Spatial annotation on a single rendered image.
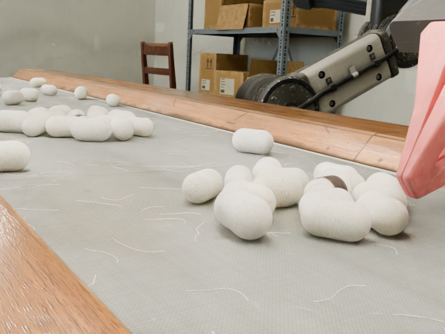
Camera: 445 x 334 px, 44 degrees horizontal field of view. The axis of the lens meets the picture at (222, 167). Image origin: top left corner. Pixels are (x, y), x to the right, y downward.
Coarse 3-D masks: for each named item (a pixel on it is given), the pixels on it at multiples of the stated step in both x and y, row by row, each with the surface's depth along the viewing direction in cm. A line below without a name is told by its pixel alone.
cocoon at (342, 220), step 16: (304, 208) 26; (320, 208) 26; (336, 208) 26; (352, 208) 25; (304, 224) 26; (320, 224) 26; (336, 224) 25; (352, 224) 25; (368, 224) 25; (352, 240) 26
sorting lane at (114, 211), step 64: (192, 128) 64; (0, 192) 32; (64, 192) 32; (128, 192) 33; (64, 256) 22; (128, 256) 23; (192, 256) 23; (256, 256) 24; (320, 256) 24; (384, 256) 24; (128, 320) 17; (192, 320) 18; (256, 320) 18; (320, 320) 18; (384, 320) 18
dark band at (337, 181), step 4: (324, 176) 31; (328, 176) 31; (332, 176) 31; (336, 176) 32; (332, 180) 31; (336, 180) 31; (340, 180) 31; (332, 184) 31; (336, 184) 31; (340, 184) 31; (344, 184) 31; (344, 188) 31
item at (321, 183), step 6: (312, 180) 31; (318, 180) 31; (324, 180) 31; (306, 186) 31; (312, 186) 30; (318, 186) 30; (324, 186) 30; (330, 186) 30; (348, 186) 31; (306, 192) 31
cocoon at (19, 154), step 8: (0, 144) 36; (8, 144) 36; (16, 144) 37; (24, 144) 37; (0, 152) 36; (8, 152) 36; (16, 152) 36; (24, 152) 37; (0, 160) 36; (8, 160) 36; (16, 160) 36; (24, 160) 37; (0, 168) 36; (8, 168) 37; (16, 168) 37
